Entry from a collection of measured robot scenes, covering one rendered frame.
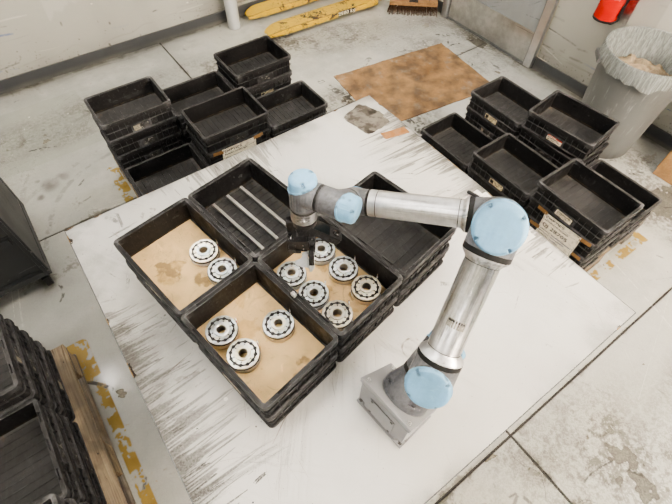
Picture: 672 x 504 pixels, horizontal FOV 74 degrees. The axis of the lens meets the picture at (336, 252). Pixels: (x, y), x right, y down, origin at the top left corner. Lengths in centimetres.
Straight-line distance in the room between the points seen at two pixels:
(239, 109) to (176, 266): 138
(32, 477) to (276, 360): 103
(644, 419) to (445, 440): 136
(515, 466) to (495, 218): 153
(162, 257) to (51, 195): 179
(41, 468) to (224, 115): 191
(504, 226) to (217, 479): 107
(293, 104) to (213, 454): 216
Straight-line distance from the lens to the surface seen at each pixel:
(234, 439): 151
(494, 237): 101
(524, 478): 234
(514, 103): 324
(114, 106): 304
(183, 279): 163
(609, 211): 259
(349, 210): 109
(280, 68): 304
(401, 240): 167
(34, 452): 210
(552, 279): 192
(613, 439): 257
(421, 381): 113
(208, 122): 275
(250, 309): 152
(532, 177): 275
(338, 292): 153
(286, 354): 143
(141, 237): 172
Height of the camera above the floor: 215
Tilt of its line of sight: 55 degrees down
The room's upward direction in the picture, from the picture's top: 2 degrees clockwise
